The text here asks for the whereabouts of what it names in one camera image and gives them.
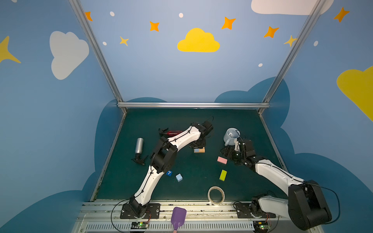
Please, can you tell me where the front aluminium rail bed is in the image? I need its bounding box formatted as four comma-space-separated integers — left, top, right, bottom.
72, 200, 300, 233

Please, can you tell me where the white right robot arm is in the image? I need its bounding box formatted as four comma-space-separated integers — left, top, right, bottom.
220, 139, 333, 231

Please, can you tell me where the purple plastic scoop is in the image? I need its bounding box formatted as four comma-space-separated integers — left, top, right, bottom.
171, 207, 187, 233

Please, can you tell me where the pink wooden block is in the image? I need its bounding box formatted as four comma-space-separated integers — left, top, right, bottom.
217, 156, 228, 165

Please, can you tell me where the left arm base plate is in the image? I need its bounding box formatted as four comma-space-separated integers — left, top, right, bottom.
120, 203, 160, 219

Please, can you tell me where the translucent plastic mug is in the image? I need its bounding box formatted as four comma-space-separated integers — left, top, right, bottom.
223, 128, 241, 146

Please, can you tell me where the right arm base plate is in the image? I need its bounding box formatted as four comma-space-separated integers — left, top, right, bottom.
233, 202, 276, 218

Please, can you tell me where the aluminium back frame rail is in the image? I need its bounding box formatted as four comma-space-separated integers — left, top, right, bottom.
117, 102, 270, 109

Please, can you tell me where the silver spray bottle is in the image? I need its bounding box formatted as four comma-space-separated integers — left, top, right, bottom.
132, 138, 147, 165

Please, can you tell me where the left side frame rail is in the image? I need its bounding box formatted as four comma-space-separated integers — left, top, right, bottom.
90, 113, 126, 202

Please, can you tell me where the aluminium left corner post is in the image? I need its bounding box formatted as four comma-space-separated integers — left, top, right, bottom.
69, 0, 123, 104

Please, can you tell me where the pale blue wooden cube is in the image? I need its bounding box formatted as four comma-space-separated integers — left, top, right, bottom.
176, 174, 183, 182

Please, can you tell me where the right side frame rail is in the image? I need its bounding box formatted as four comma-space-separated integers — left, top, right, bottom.
259, 114, 288, 171

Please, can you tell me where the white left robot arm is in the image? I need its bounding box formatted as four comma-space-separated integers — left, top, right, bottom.
129, 121, 213, 217

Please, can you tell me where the aluminium right corner post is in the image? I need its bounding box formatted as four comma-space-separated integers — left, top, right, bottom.
258, 0, 327, 116

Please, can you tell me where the lime green wooden block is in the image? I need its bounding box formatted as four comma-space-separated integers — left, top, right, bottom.
219, 170, 227, 181

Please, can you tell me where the aluminium corner post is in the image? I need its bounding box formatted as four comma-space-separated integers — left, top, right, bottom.
258, 0, 327, 116
69, 0, 123, 104

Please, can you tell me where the roll of tape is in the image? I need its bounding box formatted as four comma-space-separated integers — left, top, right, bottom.
207, 186, 225, 206

